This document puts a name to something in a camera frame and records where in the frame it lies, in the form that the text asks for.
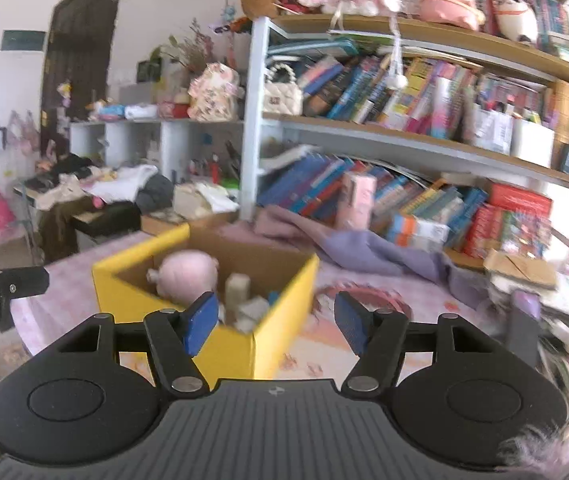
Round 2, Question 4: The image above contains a pink plush toy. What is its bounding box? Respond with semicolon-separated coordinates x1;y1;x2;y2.
147;250;218;307

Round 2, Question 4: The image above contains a white foam block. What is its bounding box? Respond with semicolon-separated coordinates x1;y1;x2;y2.
234;296;270;334

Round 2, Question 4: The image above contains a pink cartoon tablecloth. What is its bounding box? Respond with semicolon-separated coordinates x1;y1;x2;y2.
11;226;492;385

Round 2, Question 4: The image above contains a small beige block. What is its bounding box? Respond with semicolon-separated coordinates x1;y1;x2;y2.
224;273;251;325

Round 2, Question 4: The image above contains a yellow cardboard box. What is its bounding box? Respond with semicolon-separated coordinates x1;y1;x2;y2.
92;224;319;386

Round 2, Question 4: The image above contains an orange blue white box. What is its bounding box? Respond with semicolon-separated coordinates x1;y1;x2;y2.
385;214;449;252

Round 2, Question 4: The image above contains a pink rectangular container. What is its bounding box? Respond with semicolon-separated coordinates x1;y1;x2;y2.
335;171;377;231

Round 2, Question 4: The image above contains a purple cloth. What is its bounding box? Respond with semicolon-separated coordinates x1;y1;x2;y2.
218;205;490;310

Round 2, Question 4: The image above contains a black smartphone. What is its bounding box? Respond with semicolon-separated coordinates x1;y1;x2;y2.
505;289;542;367

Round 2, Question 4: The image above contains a red dictionary book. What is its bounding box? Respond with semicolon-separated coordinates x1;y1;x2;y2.
463;205;503;259

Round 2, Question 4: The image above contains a brown paper envelope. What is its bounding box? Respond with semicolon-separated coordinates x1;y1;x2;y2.
483;250;558;290

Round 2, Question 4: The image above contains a white quilted handbag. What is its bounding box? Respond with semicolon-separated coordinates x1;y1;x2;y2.
263;63;303;116

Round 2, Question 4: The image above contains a white bookshelf frame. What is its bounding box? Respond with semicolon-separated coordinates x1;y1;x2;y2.
238;0;569;221

